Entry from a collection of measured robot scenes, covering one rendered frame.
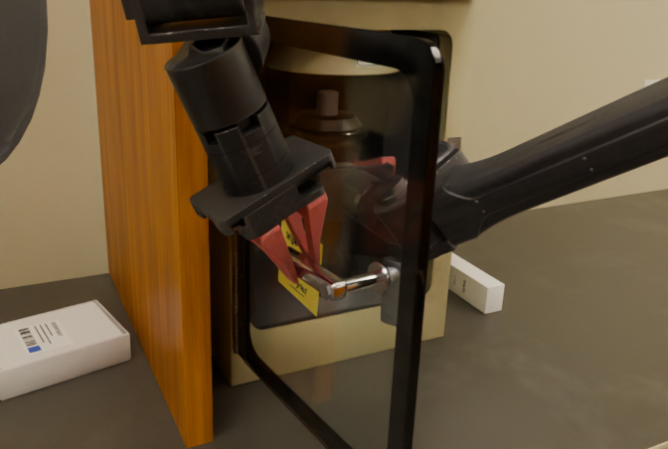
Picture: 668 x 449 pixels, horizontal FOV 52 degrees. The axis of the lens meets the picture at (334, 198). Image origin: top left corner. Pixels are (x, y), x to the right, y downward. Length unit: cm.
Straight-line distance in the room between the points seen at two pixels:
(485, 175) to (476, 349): 41
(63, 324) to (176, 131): 41
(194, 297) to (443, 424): 33
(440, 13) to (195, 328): 46
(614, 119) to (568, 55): 105
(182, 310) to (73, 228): 53
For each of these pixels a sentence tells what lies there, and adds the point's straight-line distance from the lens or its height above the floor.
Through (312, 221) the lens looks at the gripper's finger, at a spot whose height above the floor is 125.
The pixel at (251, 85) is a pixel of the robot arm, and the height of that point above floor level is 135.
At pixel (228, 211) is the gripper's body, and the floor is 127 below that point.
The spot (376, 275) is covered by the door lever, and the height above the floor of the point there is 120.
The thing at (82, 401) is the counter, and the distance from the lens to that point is 89.
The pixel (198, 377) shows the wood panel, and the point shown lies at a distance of 75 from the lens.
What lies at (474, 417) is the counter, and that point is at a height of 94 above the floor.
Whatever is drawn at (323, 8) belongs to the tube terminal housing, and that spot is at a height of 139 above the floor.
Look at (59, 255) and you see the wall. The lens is 123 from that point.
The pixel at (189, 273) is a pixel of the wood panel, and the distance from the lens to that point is 69.
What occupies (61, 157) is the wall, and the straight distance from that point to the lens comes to 117.
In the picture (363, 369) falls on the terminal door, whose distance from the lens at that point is 61.
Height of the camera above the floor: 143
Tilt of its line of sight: 18 degrees down
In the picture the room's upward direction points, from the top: 2 degrees clockwise
